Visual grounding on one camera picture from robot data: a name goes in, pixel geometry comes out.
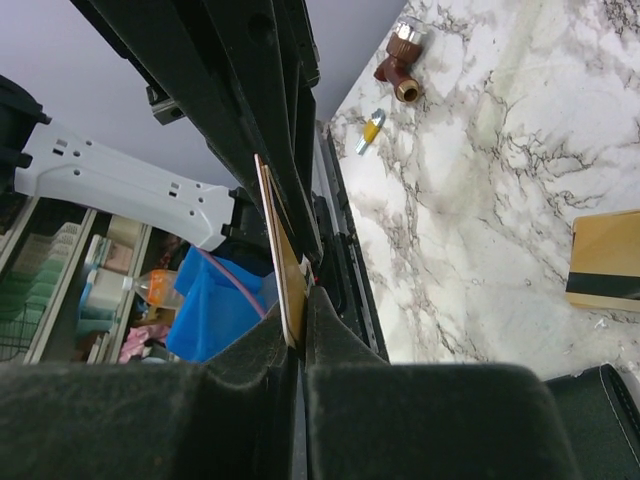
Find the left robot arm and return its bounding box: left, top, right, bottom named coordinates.
left=1, top=1, right=323, bottom=261

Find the gold credit card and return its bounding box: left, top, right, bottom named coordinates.
left=565, top=210, right=639, bottom=312
left=254, top=153, right=309, bottom=351

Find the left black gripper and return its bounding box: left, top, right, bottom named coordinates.
left=76, top=1, right=320, bottom=260

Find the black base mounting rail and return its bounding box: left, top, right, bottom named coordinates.
left=312, top=122, right=389, bottom=361

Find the storage shelf with baskets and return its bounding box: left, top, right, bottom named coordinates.
left=1, top=193, right=185, bottom=364

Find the black leather card holder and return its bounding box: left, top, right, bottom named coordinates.
left=546, top=364, right=639, bottom=479

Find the plastic bottle orange label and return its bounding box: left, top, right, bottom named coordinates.
left=123, top=269, right=184, bottom=310

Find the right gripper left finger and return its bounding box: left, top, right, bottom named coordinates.
left=1, top=316, right=297, bottom=479

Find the yellow hex key set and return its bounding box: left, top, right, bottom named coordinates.
left=355, top=109, right=386, bottom=155

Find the brown brass pipe fitting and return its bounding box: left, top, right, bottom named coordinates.
left=373, top=16, right=426, bottom=104

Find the blue plastic bin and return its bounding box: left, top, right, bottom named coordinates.
left=166, top=247, right=278, bottom=363

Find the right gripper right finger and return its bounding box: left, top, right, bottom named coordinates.
left=305, top=287, right=580, bottom=479

